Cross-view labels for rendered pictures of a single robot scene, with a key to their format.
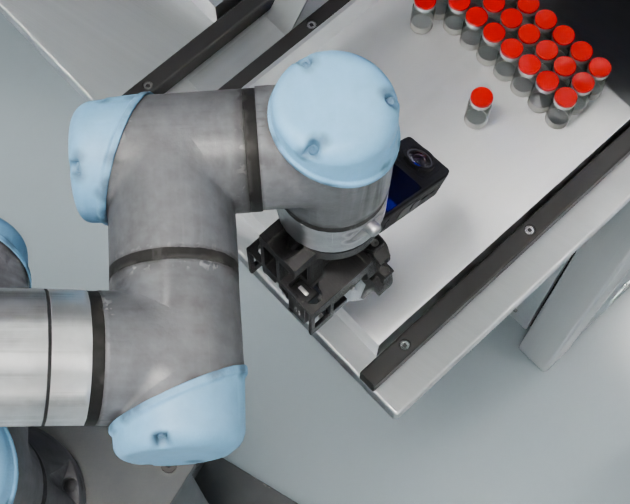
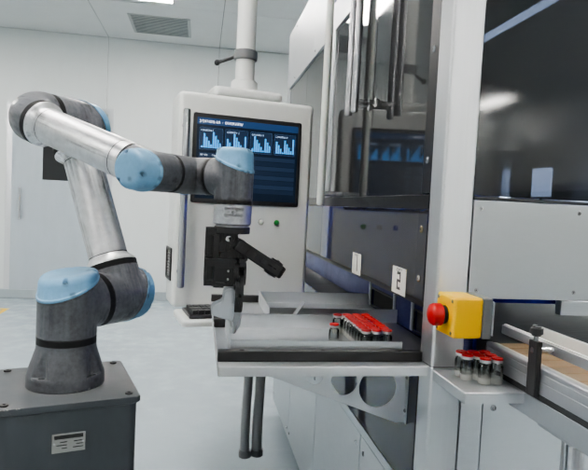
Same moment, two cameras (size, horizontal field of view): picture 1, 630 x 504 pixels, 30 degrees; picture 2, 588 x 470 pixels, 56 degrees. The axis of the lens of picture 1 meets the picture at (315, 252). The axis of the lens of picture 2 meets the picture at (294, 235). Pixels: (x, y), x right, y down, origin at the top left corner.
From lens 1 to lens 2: 113 cm
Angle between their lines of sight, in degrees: 70
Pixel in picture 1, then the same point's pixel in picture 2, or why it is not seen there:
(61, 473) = (94, 366)
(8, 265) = (143, 283)
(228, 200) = (195, 167)
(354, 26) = (313, 328)
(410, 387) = (231, 365)
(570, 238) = (340, 365)
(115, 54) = not seen: hidden behind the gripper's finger
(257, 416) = not seen: outside the picture
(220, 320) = (166, 158)
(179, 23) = not seen: hidden behind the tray
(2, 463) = (85, 278)
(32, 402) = (110, 145)
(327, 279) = (218, 258)
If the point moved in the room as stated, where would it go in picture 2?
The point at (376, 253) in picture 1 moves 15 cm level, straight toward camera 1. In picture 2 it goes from (240, 263) to (175, 267)
